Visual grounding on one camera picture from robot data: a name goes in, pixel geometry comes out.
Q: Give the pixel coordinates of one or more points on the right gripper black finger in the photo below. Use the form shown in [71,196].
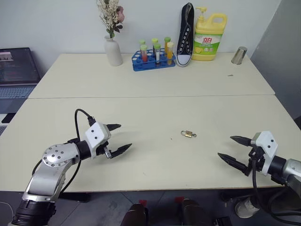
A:
[243,141]
[235,162]

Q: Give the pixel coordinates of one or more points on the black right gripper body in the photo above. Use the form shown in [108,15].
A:
[256,157]

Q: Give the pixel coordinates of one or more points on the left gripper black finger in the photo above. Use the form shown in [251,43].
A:
[114,127]
[121,150]

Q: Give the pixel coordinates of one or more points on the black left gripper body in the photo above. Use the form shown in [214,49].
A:
[106,147]

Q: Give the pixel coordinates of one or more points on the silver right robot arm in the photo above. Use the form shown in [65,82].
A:
[291,168]

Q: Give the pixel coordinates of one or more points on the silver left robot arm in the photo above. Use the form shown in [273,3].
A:
[54,157]

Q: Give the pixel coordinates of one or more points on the white shoe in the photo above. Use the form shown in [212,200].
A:
[244,208]

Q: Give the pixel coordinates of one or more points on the small brass padlock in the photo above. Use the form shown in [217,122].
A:
[187,134]

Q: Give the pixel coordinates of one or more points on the blue test tube rack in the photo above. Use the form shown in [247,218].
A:
[150,65]

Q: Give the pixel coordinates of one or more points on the white ceramic vase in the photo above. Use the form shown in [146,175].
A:
[113,53]

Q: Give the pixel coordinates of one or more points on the green-capped tube, red liquid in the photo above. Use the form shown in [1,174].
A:
[144,54]

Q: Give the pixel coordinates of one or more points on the green-capped tube, white label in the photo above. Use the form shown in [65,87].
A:
[157,54]

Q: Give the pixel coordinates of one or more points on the silver metal cup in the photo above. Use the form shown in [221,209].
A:
[239,55]

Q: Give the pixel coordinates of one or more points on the green-capped test tube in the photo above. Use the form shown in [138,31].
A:
[155,41]
[142,42]

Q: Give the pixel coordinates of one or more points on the cream-capped tube, orange liquid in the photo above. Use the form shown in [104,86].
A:
[170,53]

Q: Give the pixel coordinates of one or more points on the green-capped tube, orange liquid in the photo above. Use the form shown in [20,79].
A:
[167,40]

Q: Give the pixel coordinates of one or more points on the grey keyboard edge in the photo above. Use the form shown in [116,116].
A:
[2,130]

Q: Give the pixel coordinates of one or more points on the yellow detergent pump bottle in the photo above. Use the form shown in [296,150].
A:
[208,42]

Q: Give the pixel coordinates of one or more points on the dried flower bouquet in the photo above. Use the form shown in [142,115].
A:
[110,16]

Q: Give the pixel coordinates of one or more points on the grey laptop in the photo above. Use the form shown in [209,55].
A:
[16,70]

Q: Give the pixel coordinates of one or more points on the black canvas sneaker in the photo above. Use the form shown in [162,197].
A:
[185,35]

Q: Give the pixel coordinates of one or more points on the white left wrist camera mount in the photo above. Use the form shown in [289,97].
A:
[96,135]

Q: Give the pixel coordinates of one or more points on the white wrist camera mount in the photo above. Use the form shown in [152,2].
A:
[96,135]
[266,146]

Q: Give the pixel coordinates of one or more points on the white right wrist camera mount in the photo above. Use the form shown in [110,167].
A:
[266,146]

